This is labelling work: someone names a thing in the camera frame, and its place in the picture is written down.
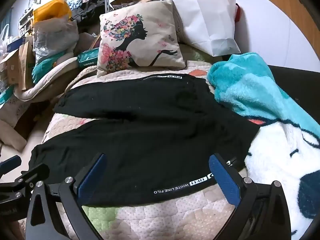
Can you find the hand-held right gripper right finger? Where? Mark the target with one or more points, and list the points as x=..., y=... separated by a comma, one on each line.
x=223, y=177

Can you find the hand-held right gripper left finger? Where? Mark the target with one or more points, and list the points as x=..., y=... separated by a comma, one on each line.
x=92, y=176

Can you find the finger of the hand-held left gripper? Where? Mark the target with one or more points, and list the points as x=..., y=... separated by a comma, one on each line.
x=35, y=172
x=10, y=162

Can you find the black pants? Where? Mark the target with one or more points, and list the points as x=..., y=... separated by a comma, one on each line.
x=150, y=130

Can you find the quilted heart-pattern bedspread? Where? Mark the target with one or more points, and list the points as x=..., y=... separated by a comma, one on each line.
x=150, y=220

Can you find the beige quilted mat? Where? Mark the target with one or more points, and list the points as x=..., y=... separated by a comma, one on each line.
x=50, y=80

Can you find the teal and white fleece blanket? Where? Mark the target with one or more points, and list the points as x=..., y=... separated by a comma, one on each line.
x=245, y=87

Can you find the stack of cardboard boxes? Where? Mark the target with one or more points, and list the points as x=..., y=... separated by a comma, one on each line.
x=15, y=65

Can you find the teal cardboard box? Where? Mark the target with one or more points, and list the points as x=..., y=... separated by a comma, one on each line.
x=88, y=58

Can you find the black furniture top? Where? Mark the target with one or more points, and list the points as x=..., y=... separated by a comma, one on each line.
x=290, y=80

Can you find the clear plastic bag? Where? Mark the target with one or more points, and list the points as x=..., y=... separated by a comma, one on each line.
x=55, y=37

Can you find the printed floral figure pillow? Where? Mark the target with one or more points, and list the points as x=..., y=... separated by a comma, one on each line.
x=155, y=55

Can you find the white shelf unit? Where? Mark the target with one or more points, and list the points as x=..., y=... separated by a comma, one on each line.
x=26, y=21

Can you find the white paper bag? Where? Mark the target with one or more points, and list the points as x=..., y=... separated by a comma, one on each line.
x=207, y=22

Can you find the yellow bag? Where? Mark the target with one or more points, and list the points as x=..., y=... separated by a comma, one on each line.
x=50, y=8

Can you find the black cloth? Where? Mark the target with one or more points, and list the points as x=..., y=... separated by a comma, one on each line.
x=92, y=12

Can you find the red object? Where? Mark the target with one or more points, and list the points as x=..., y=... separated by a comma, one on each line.
x=238, y=12

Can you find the wooden wardrobe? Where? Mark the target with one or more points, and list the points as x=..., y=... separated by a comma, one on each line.
x=295, y=12

